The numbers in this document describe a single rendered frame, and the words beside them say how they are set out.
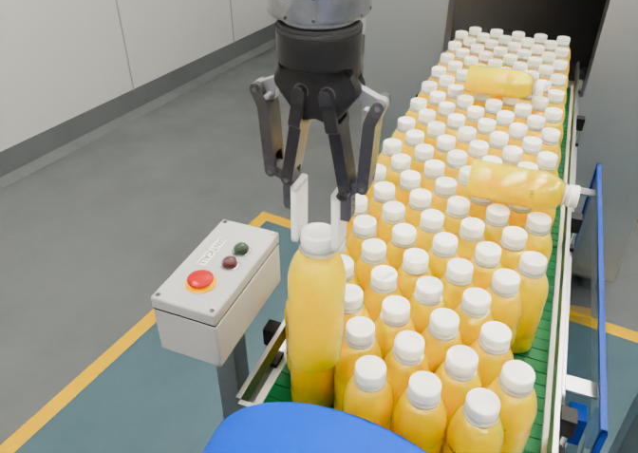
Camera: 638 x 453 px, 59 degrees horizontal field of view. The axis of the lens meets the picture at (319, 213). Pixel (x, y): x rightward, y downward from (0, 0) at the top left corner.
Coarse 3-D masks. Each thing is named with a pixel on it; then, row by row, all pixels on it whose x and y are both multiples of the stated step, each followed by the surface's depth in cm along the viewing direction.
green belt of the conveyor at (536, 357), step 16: (560, 160) 149; (560, 176) 143; (560, 208) 131; (544, 320) 101; (544, 336) 98; (528, 352) 95; (544, 352) 95; (288, 368) 92; (544, 368) 92; (288, 384) 90; (544, 384) 90; (272, 400) 87; (288, 400) 87; (544, 400) 87; (528, 448) 80
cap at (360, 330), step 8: (352, 320) 76; (360, 320) 76; (368, 320) 76; (352, 328) 75; (360, 328) 75; (368, 328) 75; (352, 336) 74; (360, 336) 74; (368, 336) 74; (360, 344) 75
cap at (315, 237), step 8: (312, 224) 62; (320, 224) 62; (328, 224) 62; (304, 232) 61; (312, 232) 61; (320, 232) 61; (328, 232) 61; (304, 240) 60; (312, 240) 60; (320, 240) 60; (328, 240) 60; (304, 248) 61; (312, 248) 60; (320, 248) 60; (328, 248) 60
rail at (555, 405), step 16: (576, 64) 188; (576, 80) 175; (576, 96) 164; (576, 112) 155; (560, 272) 104; (560, 288) 99; (560, 304) 94; (560, 320) 90; (560, 336) 87; (560, 352) 85; (560, 368) 82; (560, 384) 80; (560, 400) 78
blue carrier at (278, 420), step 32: (256, 416) 48; (288, 416) 47; (320, 416) 46; (352, 416) 46; (224, 448) 47; (256, 448) 45; (288, 448) 44; (320, 448) 44; (352, 448) 44; (384, 448) 44; (416, 448) 45
